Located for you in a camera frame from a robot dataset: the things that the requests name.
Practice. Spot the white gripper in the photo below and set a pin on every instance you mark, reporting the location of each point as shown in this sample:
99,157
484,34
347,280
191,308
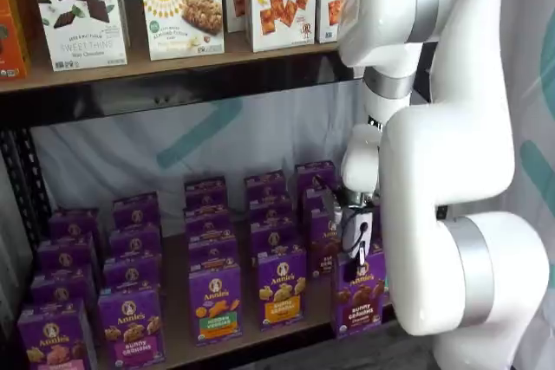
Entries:
356,235

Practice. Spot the purple box brown patch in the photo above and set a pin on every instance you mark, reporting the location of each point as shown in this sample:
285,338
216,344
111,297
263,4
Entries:
360,305
323,244

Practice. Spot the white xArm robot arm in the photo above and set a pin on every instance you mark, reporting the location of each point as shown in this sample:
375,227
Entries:
451,170

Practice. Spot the purple box orange patch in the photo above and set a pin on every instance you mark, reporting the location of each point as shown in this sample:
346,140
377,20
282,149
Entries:
284,292

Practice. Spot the purple Annie's snack box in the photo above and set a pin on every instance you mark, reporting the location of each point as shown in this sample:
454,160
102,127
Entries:
74,225
135,241
314,175
275,238
63,287
135,210
271,209
265,183
206,192
210,222
67,254
213,251
132,272
315,201

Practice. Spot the purple box green patch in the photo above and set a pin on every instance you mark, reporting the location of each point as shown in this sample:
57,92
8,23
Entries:
215,305

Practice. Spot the wooden upper shelf board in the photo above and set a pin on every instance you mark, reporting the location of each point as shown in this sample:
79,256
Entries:
173,69

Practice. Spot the purple box pink patch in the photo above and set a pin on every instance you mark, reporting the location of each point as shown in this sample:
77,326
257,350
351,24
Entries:
54,339

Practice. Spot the Simple Mills almond bar box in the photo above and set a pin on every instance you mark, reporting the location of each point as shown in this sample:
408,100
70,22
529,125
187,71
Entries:
182,14

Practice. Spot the white Sweet Thins box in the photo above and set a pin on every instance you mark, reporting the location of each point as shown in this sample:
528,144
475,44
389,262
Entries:
78,14

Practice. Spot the orange snack box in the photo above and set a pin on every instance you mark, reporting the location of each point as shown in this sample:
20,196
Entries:
11,27

